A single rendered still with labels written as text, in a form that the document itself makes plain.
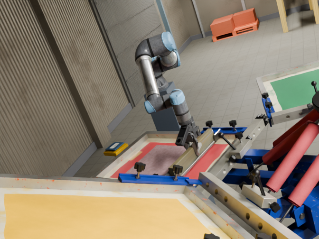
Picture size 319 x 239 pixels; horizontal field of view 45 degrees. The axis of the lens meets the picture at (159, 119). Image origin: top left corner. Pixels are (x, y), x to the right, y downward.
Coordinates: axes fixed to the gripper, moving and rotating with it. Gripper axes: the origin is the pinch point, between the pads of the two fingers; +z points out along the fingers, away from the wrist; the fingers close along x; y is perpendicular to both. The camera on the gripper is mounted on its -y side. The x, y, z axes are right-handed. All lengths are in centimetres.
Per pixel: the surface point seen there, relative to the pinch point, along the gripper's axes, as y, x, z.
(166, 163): -2.1, 19.8, 5.5
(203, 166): -2.6, -6.1, 5.6
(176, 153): 8.1, 19.9, 5.5
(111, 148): 9, 78, 4
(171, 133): 25.6, 35.0, 2.0
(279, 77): 116, -3, 5
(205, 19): 708, 430, 56
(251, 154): -2.2, -36.1, -3.0
